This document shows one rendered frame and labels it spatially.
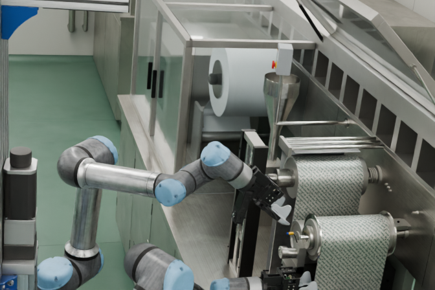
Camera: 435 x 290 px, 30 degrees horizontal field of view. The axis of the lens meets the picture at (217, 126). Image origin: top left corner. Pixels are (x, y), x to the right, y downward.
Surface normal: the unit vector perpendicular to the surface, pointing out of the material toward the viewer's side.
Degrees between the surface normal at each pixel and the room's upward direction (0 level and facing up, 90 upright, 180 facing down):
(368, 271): 90
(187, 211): 0
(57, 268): 7
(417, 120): 90
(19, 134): 0
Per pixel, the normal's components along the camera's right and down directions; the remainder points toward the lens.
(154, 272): -0.41, -0.51
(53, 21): 0.26, 0.39
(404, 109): -0.96, 0.01
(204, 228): 0.10, -0.92
